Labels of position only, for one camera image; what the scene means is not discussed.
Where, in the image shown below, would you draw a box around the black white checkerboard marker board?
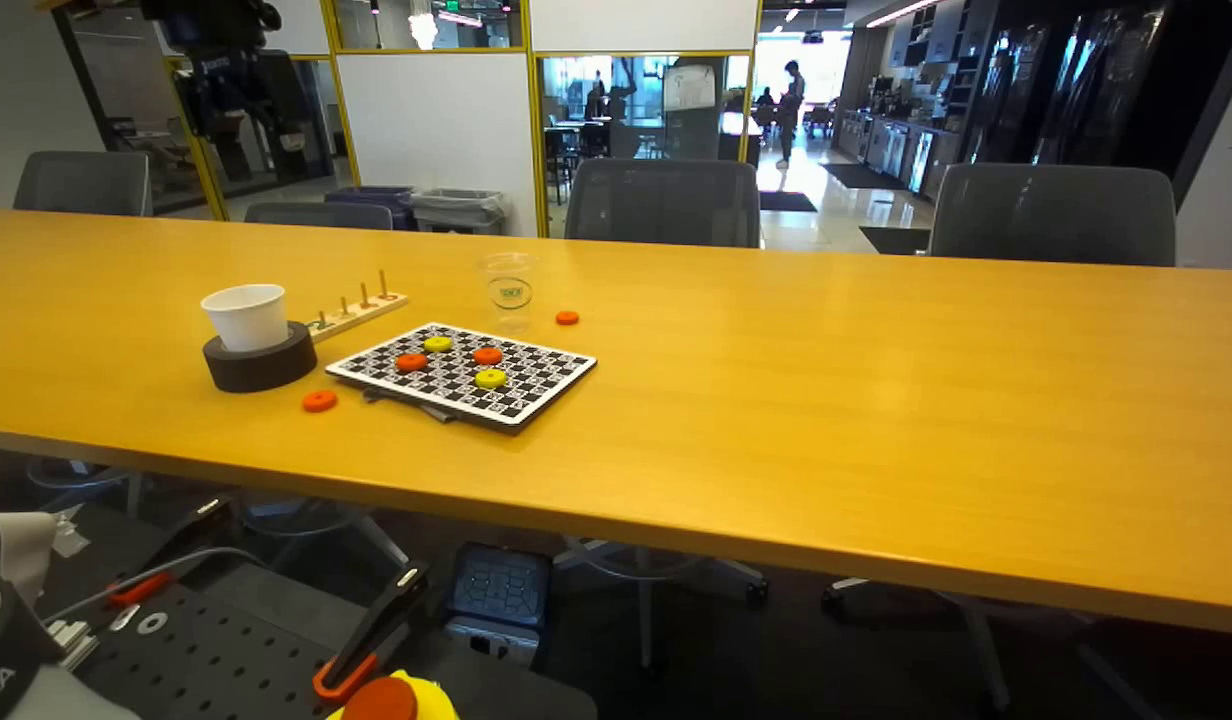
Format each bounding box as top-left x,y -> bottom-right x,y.
324,318 -> 604,432

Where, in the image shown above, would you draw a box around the white paper cup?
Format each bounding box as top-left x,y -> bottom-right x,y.
198,279 -> 294,359

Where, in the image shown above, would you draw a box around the black display cabinets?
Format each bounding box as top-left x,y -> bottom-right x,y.
836,0 -> 1232,205

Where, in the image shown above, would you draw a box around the grey office chair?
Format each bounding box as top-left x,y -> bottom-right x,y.
930,158 -> 1180,266
239,193 -> 404,230
562,156 -> 764,250
14,147 -> 155,220
410,184 -> 516,239
822,573 -> 1160,720
553,535 -> 776,670

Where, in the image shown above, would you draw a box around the clear plastic cup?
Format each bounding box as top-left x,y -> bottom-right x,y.
481,249 -> 541,335

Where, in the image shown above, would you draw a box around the grey blue floor box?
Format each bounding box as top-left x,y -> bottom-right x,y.
441,538 -> 557,658

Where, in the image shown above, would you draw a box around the person in dark clothes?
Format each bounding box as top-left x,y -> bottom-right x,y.
774,54 -> 813,170

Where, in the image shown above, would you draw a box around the small red handled tool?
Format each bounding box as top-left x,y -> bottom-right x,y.
99,568 -> 179,616

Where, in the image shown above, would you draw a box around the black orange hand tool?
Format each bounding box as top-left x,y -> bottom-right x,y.
307,562 -> 433,708

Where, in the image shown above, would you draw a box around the yellow emergency stop button box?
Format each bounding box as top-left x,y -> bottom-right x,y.
329,669 -> 465,720

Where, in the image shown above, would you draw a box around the wooden number peg board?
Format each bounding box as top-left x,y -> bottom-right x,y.
306,266 -> 412,344

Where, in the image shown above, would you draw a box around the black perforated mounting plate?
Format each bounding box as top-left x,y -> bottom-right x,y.
71,554 -> 379,720

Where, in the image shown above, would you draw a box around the yellow framed glass partition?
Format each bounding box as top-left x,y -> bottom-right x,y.
173,0 -> 769,243

